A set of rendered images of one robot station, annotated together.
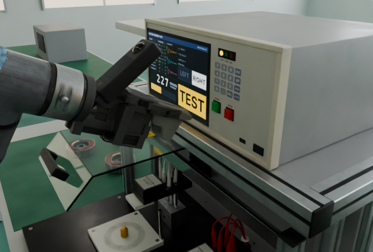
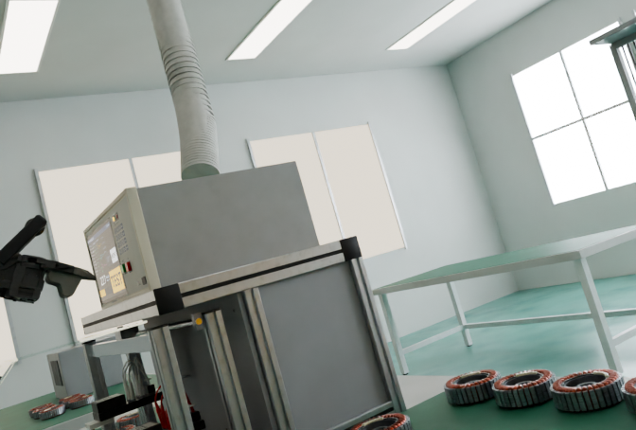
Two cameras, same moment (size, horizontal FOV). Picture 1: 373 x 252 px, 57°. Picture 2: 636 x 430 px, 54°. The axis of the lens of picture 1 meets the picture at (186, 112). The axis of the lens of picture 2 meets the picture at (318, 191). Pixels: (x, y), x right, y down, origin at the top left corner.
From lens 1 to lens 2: 0.91 m
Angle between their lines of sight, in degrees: 28
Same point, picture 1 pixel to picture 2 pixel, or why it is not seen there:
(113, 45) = not seen: hidden behind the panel
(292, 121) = (164, 246)
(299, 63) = (150, 198)
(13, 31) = (30, 392)
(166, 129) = (64, 285)
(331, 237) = (209, 331)
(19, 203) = not seen: outside the picture
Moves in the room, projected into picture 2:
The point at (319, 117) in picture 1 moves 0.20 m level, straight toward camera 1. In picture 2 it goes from (200, 243) to (132, 254)
